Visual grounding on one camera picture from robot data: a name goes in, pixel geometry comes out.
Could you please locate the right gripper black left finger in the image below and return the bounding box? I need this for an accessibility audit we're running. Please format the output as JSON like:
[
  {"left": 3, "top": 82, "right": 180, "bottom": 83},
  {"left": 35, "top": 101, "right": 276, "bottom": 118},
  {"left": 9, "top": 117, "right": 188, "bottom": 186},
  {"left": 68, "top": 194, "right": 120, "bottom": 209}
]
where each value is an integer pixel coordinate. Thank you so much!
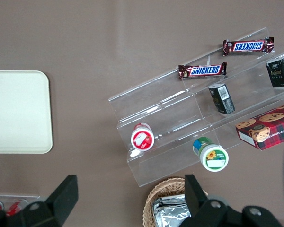
[{"left": 0, "top": 175, "right": 79, "bottom": 227}]

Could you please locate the red lid yogurt cup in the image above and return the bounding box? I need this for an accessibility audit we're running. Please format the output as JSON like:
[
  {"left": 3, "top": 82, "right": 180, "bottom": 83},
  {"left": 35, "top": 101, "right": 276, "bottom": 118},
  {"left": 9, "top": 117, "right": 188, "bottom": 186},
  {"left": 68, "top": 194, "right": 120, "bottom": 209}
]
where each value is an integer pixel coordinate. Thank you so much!
[{"left": 130, "top": 122, "right": 155, "bottom": 151}]

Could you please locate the clear acrylic tiered stand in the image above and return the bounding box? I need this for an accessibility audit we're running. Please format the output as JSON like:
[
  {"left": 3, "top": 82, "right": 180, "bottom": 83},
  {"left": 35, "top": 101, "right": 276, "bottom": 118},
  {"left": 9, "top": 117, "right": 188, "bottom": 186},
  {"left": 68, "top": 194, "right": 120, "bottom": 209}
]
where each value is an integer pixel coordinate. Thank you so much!
[{"left": 108, "top": 27, "right": 284, "bottom": 189}]

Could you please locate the Snickers chocolate bar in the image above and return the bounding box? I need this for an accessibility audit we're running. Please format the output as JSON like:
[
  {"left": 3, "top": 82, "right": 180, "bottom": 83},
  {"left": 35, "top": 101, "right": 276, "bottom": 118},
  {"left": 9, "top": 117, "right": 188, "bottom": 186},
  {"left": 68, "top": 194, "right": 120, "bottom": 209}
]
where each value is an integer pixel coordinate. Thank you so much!
[
  {"left": 222, "top": 36, "right": 275, "bottom": 57},
  {"left": 178, "top": 61, "right": 228, "bottom": 80}
]

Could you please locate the cream plastic tray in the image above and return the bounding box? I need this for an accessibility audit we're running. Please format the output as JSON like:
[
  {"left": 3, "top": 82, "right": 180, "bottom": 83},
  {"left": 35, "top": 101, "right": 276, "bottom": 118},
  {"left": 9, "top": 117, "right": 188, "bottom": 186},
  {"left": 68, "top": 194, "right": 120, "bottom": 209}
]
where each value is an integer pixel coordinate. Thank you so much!
[{"left": 0, "top": 70, "right": 53, "bottom": 154}]

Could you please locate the red plaid cookie box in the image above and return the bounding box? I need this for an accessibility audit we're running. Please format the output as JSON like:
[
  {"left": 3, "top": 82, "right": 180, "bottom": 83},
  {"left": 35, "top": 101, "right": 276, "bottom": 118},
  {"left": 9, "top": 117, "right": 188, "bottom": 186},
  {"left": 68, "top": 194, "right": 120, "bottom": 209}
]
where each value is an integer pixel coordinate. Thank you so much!
[{"left": 235, "top": 101, "right": 284, "bottom": 150}]

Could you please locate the clear acrylic bottle rack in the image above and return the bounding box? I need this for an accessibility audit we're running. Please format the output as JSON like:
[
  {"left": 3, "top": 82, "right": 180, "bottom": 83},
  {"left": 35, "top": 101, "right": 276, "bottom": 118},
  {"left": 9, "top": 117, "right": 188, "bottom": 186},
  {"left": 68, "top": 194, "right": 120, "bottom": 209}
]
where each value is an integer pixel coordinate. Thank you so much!
[{"left": 0, "top": 193, "right": 41, "bottom": 213}]

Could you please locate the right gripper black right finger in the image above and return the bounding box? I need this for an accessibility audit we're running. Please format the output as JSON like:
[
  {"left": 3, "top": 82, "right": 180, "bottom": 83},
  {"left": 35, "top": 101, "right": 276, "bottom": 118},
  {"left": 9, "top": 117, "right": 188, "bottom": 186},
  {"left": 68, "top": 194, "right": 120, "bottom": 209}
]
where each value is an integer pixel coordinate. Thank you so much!
[{"left": 179, "top": 174, "right": 284, "bottom": 227}]

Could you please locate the silver foil wrapped pack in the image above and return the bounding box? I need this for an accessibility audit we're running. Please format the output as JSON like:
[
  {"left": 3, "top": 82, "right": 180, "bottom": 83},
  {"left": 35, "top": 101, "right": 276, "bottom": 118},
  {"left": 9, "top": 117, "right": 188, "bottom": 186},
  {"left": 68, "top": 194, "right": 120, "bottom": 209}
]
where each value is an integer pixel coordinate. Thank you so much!
[
  {"left": 155, "top": 205, "right": 192, "bottom": 227},
  {"left": 152, "top": 195, "right": 188, "bottom": 210}
]

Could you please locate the black drink carton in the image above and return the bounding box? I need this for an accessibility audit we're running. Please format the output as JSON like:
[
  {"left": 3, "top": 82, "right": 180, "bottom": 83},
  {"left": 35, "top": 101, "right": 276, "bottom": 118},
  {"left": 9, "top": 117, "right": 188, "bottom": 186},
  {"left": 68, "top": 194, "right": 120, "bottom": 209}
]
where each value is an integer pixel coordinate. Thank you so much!
[
  {"left": 266, "top": 54, "right": 284, "bottom": 88},
  {"left": 208, "top": 83, "right": 236, "bottom": 115}
]

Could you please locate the green lid sunflower cup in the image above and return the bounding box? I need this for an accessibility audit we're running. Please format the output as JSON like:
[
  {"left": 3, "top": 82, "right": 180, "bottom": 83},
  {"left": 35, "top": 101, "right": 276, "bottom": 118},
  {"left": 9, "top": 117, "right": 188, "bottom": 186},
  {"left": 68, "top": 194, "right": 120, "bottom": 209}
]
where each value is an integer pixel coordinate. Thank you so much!
[{"left": 192, "top": 136, "right": 229, "bottom": 172}]

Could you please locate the light tan wicker basket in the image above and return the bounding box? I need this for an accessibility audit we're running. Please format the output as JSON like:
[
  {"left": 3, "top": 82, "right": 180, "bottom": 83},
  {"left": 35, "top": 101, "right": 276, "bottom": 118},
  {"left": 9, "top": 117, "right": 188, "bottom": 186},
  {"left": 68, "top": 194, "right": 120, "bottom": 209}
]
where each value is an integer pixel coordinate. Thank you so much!
[{"left": 143, "top": 177, "right": 208, "bottom": 227}]

